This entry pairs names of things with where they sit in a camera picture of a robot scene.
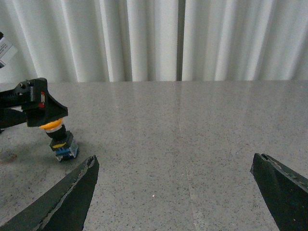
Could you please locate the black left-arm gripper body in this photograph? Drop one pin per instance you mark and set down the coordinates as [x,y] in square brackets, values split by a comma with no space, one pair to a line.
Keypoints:
[20,96]

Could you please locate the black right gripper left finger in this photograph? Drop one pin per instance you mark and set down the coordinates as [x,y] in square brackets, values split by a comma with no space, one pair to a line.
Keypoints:
[63,207]

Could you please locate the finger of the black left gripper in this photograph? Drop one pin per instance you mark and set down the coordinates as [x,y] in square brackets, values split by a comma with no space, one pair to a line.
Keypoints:
[10,117]
[38,105]

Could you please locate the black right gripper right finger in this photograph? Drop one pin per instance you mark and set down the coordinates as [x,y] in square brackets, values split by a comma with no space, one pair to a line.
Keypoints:
[284,191]

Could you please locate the yellow mushroom push button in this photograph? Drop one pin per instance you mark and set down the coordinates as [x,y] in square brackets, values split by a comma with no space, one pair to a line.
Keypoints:
[63,142]

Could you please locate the white pleated curtain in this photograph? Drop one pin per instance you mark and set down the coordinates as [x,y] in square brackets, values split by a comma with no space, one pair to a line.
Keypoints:
[155,40]

